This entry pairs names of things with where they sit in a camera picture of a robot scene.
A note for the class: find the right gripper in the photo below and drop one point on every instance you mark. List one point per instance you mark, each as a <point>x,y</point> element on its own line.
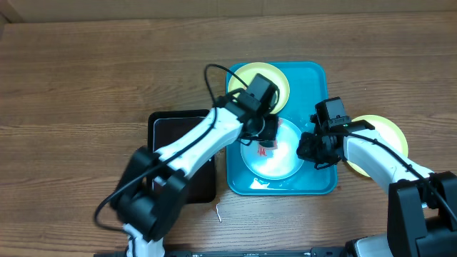
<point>310,154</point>

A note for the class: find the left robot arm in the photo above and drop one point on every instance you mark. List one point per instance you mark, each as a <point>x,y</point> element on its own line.
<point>154,187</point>

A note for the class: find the yellow-green plate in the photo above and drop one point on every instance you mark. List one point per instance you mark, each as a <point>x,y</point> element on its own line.
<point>247,72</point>
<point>390,132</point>

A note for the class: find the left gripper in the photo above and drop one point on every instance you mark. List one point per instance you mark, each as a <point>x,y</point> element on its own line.
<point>267,130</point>

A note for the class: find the green orange sponge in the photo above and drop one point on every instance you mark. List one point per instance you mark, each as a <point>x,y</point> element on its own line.
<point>265,146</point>

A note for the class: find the teal plastic tray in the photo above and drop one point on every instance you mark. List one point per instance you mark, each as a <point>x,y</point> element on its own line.
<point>308,86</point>

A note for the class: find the light blue plate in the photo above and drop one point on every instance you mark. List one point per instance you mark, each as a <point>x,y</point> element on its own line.
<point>280,163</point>

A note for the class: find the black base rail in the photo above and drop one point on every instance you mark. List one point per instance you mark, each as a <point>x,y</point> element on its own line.
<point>313,252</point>

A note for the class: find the black water tray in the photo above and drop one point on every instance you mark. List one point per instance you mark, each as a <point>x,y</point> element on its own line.
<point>165,127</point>

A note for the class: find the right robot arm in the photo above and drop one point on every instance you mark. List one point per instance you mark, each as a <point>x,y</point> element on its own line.
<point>421,203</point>

